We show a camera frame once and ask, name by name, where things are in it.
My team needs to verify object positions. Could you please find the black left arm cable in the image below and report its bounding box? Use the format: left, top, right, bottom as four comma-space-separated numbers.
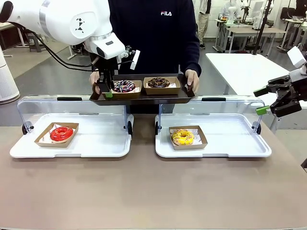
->
23, 23, 100, 70

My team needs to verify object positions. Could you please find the yellow glazed donut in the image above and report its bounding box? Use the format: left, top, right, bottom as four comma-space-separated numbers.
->
168, 125, 208, 151

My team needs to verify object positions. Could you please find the grey workbench table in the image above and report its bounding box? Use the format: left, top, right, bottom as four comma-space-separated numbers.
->
67, 44, 90, 60

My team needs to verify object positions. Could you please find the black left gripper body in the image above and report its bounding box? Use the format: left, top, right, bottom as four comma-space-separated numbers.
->
97, 56, 120, 75

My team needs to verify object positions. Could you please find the chocolate sprinkle donut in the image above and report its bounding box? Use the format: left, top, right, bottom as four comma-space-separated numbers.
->
110, 80, 142, 99

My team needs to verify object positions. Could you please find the person's right hand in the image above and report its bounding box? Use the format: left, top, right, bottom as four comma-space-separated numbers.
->
89, 71, 101, 94

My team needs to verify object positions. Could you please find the dark brown serving tray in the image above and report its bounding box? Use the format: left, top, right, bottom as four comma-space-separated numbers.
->
89, 73, 195, 105

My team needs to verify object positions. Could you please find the large white table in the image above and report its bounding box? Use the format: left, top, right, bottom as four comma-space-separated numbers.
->
205, 52, 307, 131

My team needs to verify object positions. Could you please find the dark chocolate donut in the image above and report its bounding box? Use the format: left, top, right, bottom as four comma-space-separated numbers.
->
143, 76, 181, 95

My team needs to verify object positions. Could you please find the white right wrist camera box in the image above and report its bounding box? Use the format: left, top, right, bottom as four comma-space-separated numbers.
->
287, 46, 307, 69

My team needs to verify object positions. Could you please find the black tripod pole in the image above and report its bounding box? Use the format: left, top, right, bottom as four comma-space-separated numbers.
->
254, 0, 274, 55

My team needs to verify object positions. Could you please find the person in navy sweater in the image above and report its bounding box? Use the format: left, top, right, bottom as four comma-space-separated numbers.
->
107, 0, 201, 115

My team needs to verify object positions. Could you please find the grey lab table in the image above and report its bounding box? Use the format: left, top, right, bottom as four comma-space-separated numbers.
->
224, 26, 287, 54

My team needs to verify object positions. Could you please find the navy sleeved left forearm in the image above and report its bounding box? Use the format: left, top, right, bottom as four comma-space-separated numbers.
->
184, 35, 201, 76

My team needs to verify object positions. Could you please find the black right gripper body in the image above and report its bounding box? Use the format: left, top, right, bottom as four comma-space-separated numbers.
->
287, 67, 307, 104

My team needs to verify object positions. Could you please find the white display case base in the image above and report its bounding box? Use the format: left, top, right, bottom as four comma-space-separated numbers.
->
154, 114, 273, 158
9, 113, 134, 158

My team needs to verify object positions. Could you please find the red glazed donut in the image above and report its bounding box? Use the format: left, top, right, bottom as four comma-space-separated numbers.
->
49, 126, 74, 144
34, 122, 80, 148

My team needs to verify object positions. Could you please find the dark donut with colourful sprinkles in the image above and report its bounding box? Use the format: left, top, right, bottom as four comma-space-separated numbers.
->
114, 80, 136, 93

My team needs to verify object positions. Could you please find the person in white shirt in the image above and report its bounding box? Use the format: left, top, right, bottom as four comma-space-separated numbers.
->
220, 0, 242, 20

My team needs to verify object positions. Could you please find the person in beige trousers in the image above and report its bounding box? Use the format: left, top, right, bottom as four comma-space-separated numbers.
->
198, 0, 212, 50

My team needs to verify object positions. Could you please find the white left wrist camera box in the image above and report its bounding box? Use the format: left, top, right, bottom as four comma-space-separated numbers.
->
130, 49, 141, 70

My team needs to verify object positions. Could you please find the white cylindrical air purifier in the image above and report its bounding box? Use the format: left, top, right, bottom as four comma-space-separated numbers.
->
0, 45, 21, 104

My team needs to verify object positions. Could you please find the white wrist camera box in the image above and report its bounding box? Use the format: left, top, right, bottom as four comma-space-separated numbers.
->
130, 49, 141, 70
287, 46, 307, 69

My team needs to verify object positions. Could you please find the clear display case lid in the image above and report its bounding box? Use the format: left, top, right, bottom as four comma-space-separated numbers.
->
158, 95, 265, 131
16, 94, 132, 135

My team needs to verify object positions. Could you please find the yellow sprinkled donut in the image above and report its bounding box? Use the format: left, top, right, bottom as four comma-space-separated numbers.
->
172, 128, 195, 146

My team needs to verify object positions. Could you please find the person's left hand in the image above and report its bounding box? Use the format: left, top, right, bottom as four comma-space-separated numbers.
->
185, 69, 200, 93

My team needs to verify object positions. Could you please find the chocolate sprinkled donut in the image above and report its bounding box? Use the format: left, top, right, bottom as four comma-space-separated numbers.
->
146, 77, 171, 88

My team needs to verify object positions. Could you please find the grey step stool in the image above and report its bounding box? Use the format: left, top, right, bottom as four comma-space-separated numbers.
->
28, 35, 48, 52

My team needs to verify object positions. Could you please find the small white background robot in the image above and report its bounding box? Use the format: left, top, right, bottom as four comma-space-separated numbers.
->
226, 6, 237, 26

